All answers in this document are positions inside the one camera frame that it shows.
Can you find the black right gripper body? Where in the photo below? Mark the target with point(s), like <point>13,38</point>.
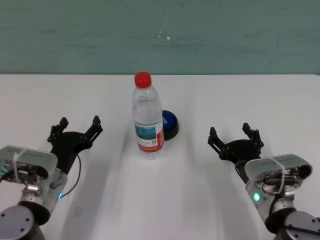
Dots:
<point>240,150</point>

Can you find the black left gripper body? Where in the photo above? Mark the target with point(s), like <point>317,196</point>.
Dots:
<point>68,146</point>

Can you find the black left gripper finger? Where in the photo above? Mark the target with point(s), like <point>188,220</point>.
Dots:
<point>58,129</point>
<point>94,131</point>

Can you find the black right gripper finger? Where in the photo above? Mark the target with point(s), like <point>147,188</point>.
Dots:
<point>216,145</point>
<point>253,136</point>

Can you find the blue push button black base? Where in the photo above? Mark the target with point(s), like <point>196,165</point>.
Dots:
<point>170,122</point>

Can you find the clear water bottle red cap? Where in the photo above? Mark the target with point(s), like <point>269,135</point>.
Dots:
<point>147,117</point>

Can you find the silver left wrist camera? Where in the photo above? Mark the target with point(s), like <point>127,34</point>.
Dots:
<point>37,157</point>

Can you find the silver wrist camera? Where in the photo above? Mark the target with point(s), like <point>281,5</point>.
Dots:
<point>37,157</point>
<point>287,162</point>

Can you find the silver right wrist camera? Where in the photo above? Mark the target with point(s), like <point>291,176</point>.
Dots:
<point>287,162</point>

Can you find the white right camera zip tie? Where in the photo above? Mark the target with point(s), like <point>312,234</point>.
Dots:
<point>282,172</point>

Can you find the white camera zip tie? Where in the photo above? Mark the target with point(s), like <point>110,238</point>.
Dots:
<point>282,172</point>
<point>16,160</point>

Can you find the white left camera zip tie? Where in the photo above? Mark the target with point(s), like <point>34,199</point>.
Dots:
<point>16,160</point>

